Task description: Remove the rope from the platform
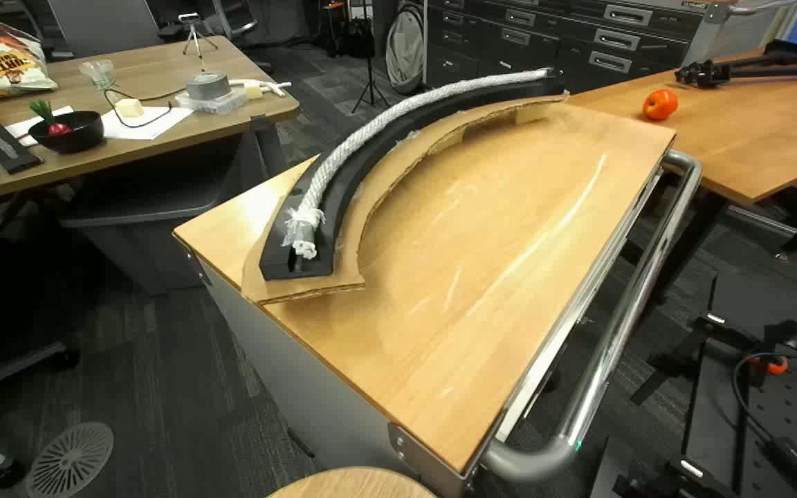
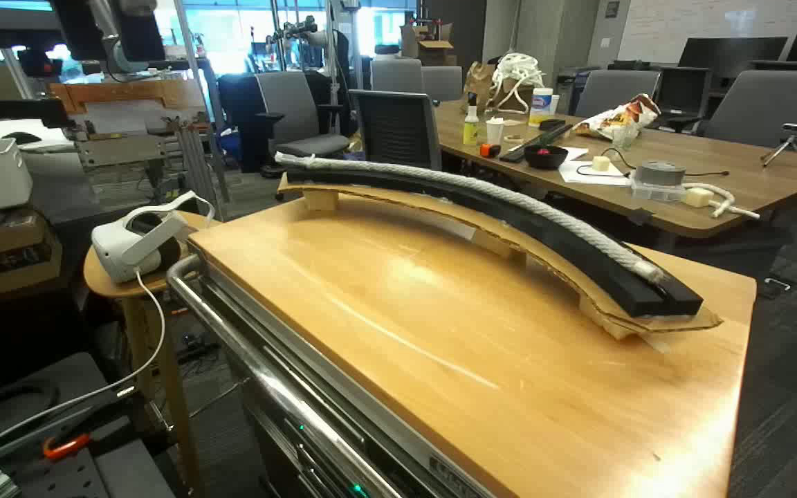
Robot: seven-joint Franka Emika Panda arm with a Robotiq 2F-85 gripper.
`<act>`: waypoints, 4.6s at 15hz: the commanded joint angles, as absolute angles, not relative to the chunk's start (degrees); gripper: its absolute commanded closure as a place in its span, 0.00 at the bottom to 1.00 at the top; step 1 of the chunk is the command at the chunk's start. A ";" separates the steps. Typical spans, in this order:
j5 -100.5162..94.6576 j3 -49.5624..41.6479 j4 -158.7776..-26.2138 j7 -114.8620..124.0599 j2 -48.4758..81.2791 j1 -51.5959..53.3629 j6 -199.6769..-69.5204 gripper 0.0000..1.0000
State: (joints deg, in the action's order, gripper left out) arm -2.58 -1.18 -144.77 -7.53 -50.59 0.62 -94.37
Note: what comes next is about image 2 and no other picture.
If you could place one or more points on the round wooden stool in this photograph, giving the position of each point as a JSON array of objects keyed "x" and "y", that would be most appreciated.
[{"x": 109, "y": 286}]

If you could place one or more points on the yellow glue bottle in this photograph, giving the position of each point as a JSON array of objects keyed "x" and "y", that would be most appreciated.
[{"x": 471, "y": 128}]

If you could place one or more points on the small white cup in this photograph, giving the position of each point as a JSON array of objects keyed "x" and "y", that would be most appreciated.
[{"x": 495, "y": 130}]

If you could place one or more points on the grey fabric office chair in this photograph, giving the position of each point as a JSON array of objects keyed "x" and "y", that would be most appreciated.
[
  {"x": 397, "y": 72},
  {"x": 444, "y": 83},
  {"x": 291, "y": 105},
  {"x": 616, "y": 88}
]

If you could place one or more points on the large grey office chair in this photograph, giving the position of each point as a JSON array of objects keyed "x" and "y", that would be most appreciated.
[{"x": 767, "y": 99}]

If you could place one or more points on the grey perforated metal plate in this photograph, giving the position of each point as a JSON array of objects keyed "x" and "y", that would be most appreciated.
[{"x": 94, "y": 474}]

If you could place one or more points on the long wooden conference table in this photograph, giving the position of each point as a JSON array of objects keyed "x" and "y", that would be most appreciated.
[{"x": 767, "y": 180}]

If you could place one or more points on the black office chair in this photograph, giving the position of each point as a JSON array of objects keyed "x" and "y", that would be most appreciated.
[{"x": 235, "y": 120}]

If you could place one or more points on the stacked cardboard boxes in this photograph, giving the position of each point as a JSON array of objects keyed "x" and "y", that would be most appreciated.
[{"x": 0, "y": 257}]

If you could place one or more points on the black square chair back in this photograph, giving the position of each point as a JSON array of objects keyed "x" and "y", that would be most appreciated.
[{"x": 681, "y": 88}]

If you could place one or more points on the white paper sheet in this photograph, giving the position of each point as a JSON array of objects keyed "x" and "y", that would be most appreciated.
[{"x": 602, "y": 174}]

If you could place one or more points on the black curved foam track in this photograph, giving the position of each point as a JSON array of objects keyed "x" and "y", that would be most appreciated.
[{"x": 638, "y": 292}]

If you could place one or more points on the black bowl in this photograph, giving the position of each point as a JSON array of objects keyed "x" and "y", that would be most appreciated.
[{"x": 545, "y": 155}]

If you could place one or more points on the black flat overhead panel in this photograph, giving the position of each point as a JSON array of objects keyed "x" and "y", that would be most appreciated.
[{"x": 0, "y": 25}]

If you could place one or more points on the curved wooden platform base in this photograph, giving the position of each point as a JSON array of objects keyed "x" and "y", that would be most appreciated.
[{"x": 621, "y": 323}]

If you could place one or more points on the white VR headset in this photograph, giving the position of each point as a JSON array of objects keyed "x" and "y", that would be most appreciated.
[{"x": 125, "y": 249}]

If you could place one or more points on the metal frame with wooden board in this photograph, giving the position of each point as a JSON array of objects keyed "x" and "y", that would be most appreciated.
[{"x": 132, "y": 139}]

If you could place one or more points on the dark grey mesh office chair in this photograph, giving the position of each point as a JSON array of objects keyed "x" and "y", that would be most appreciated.
[{"x": 400, "y": 128}]

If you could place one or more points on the white and orange chip bag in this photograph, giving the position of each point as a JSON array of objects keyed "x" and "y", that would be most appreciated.
[{"x": 624, "y": 113}]

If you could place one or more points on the small orange object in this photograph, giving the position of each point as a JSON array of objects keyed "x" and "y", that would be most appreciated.
[{"x": 489, "y": 150}]

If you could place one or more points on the black remote control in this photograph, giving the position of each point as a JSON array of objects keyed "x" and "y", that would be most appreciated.
[{"x": 538, "y": 139}]

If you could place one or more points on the white bottle with blue label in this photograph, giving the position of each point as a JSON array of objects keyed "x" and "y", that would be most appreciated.
[{"x": 541, "y": 105}]

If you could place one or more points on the grey duct tape roll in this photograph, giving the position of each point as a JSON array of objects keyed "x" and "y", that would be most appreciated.
[{"x": 659, "y": 171}]

